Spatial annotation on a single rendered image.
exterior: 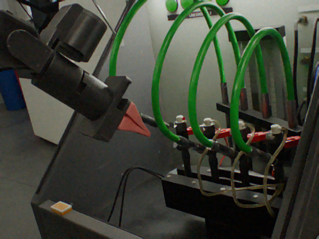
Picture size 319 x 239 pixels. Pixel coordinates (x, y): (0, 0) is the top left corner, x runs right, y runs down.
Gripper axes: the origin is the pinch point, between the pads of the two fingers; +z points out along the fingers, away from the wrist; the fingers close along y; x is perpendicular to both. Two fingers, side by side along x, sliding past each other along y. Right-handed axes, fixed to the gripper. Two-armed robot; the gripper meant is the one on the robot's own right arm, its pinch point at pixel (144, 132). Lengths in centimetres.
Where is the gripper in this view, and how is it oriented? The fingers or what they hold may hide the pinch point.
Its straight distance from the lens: 62.3
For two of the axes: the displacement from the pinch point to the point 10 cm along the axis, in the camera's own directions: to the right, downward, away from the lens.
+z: 7.0, 4.8, 5.2
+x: -5.5, -1.0, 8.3
